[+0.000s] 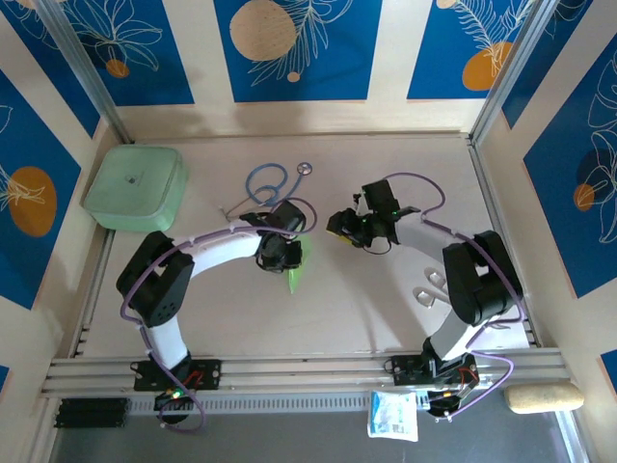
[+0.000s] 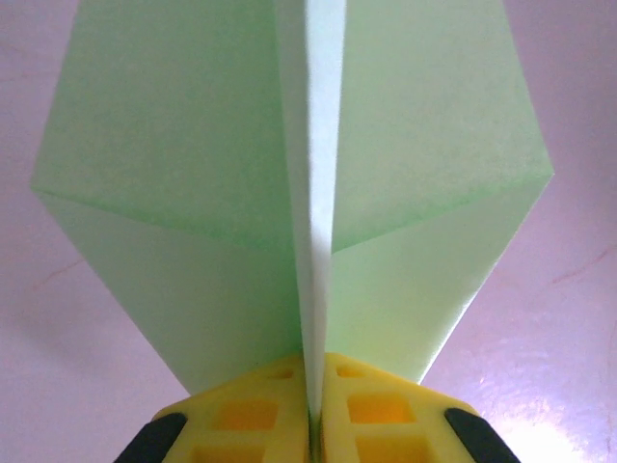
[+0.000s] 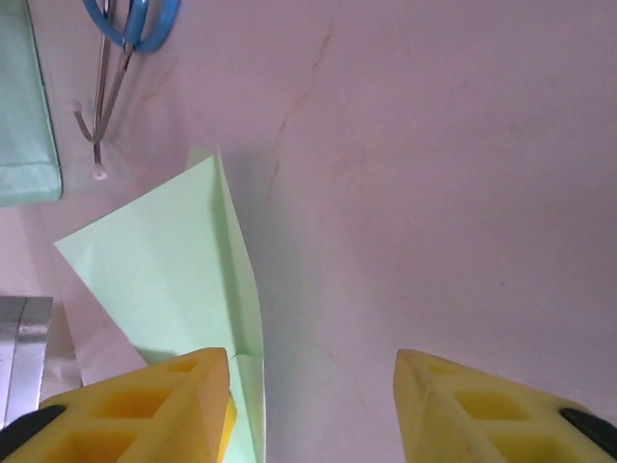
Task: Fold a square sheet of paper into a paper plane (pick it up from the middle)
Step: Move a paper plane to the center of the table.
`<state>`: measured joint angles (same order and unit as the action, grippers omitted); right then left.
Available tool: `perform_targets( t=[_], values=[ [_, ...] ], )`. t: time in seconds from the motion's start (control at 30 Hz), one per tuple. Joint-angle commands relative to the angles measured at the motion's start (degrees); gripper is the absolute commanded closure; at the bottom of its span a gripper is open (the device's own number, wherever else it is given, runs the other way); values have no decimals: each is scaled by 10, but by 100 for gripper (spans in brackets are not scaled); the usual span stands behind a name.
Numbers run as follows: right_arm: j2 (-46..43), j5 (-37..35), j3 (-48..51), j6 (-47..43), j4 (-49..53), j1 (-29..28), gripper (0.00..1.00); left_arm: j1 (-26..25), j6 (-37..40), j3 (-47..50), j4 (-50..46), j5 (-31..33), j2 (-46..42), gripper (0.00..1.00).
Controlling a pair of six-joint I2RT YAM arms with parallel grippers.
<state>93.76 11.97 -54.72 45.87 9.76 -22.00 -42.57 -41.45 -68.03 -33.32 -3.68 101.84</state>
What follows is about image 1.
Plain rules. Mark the aluminium side rail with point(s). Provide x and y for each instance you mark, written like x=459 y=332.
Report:
x=89 y=318
x=499 y=231

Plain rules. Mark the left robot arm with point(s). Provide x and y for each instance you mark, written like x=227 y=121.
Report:
x=159 y=284

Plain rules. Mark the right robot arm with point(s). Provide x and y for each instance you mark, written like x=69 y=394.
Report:
x=482 y=280

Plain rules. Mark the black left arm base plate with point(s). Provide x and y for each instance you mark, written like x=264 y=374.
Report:
x=207 y=373

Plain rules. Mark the blue stethoscope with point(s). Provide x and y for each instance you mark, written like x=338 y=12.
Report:
x=304 y=168

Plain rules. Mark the black ribbed box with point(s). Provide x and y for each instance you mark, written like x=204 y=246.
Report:
x=91 y=412

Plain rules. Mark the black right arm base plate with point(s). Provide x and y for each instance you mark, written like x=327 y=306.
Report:
x=405 y=369

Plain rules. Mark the mint green zip case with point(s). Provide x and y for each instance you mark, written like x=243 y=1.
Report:
x=132 y=190

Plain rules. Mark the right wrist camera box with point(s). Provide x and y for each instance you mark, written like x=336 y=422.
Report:
x=359 y=202

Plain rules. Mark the aluminium frame post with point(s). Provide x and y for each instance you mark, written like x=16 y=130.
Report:
x=80 y=62
x=511 y=62

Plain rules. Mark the white blue plastic packet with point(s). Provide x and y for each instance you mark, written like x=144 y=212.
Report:
x=393 y=415

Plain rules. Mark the aluminium cross rail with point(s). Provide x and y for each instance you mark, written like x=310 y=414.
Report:
x=299 y=369

